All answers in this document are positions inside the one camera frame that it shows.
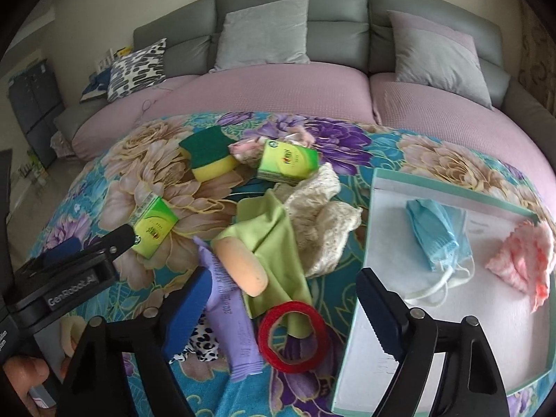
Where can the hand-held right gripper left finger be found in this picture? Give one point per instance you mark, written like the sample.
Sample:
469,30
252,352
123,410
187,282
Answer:
186,312

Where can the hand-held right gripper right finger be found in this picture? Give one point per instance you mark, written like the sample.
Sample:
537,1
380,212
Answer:
382,312

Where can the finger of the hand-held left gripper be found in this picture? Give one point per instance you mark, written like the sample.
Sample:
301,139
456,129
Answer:
115,241
63,253

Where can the green tissue pack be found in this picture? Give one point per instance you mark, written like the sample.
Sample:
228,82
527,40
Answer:
152,226
286,160

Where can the white tray with teal rim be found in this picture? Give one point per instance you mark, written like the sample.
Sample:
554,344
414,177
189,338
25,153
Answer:
478,325

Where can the green cloth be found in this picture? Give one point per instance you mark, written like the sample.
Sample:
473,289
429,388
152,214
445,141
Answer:
269,234

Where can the person's left hand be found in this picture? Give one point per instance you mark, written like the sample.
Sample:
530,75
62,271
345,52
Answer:
26,369

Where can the leopard print scrunchie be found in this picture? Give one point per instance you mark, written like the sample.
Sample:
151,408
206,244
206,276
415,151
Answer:
202,343

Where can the purple packet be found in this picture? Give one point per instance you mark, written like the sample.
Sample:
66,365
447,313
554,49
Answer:
230,317

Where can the floral printed blanket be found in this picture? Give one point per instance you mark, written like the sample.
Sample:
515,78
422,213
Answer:
130,169

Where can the peach oblong sponge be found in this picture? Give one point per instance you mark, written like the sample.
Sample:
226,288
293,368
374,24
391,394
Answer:
243,265

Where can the cream lace cloth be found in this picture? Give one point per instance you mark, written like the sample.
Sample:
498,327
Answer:
321,221

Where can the yellow green sponge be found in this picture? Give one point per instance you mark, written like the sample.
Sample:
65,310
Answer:
208,152

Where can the pink fluffy cloth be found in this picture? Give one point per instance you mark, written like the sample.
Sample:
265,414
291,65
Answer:
521,256

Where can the pink lace cloth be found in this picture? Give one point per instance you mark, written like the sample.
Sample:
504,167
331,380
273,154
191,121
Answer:
243,150

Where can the blue book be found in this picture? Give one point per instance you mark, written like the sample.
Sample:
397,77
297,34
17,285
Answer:
97,82

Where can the dark cabinet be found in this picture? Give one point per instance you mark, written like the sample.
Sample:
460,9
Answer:
30,95

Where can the black white patterned pillow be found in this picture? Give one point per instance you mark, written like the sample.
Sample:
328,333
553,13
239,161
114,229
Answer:
137,69

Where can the white and yellow books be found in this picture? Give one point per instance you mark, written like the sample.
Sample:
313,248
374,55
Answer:
110,56

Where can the pink sofa cover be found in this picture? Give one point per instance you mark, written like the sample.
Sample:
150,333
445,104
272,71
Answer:
282,91

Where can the pink and grey pillow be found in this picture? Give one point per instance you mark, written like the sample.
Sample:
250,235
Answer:
438,61

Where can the patterned curtain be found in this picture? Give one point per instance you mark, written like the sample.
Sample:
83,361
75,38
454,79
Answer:
538,52

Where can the grey sofa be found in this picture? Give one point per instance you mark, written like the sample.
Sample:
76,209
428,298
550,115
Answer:
334,4

